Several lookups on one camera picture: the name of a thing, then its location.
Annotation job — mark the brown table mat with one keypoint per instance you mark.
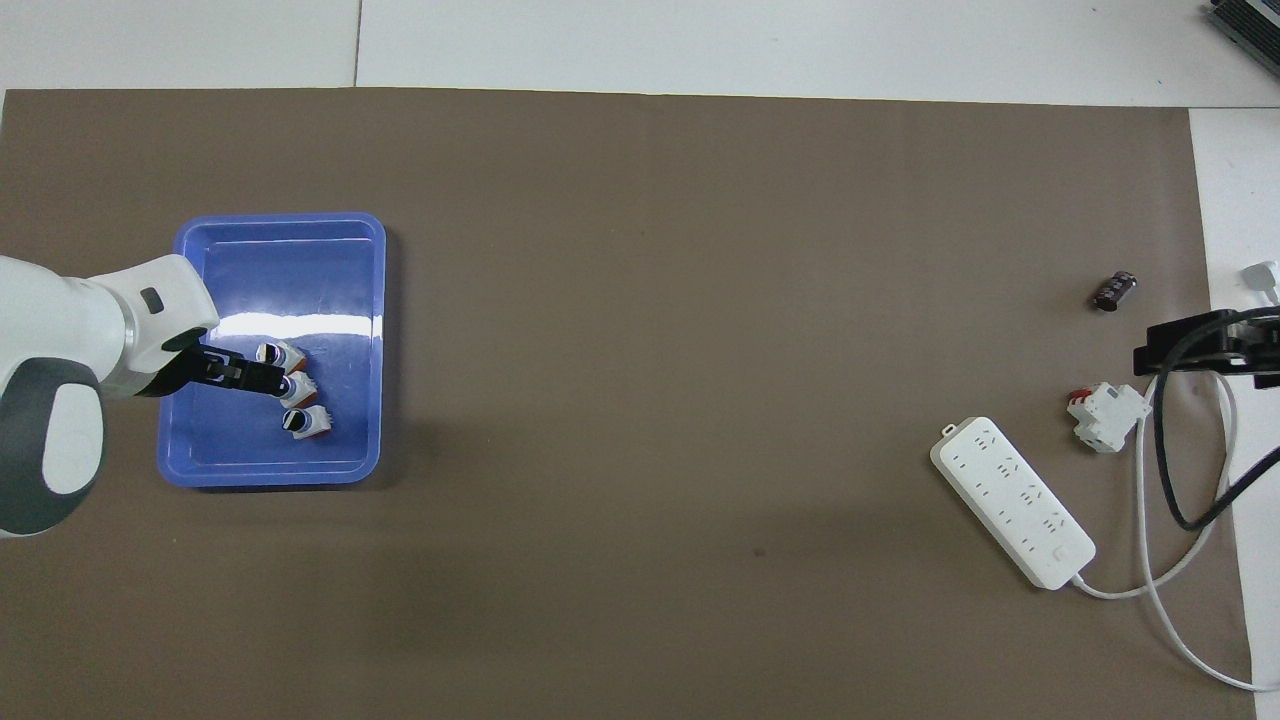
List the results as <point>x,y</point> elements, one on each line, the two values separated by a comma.
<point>640,450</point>

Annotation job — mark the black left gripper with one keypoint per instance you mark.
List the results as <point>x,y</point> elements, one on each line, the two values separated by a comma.
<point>185,370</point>

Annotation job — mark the grey metal device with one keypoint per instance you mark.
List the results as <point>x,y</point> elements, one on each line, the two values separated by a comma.
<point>1250,22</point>

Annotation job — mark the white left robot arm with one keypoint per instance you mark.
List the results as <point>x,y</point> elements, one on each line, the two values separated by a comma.
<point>60,330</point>

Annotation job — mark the white rotary switch black knob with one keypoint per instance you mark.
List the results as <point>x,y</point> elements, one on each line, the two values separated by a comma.
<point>312,421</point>
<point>303,388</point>

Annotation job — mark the blue plastic tray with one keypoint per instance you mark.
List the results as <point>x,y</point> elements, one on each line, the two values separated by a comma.
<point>300,260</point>

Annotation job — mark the white power strip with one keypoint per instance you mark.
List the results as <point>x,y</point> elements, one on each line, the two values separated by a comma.
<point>1010,495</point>

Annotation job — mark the white circuit breaker red lever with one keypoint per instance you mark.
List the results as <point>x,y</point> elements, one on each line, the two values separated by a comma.
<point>1108,415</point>

